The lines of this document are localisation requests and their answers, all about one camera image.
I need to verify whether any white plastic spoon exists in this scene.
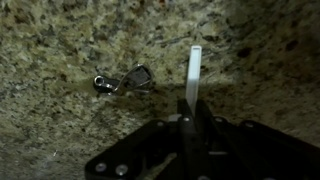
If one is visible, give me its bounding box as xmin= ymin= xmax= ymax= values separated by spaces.
xmin=184 ymin=44 xmax=203 ymax=118

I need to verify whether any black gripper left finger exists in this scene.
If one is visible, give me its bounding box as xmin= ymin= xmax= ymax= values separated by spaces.
xmin=84 ymin=99 xmax=198 ymax=180

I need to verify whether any small metal clip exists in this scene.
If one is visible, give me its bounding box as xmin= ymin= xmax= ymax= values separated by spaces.
xmin=93 ymin=63 xmax=156 ymax=96

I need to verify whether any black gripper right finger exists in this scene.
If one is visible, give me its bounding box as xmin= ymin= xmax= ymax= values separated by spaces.
xmin=195 ymin=99 xmax=320 ymax=180

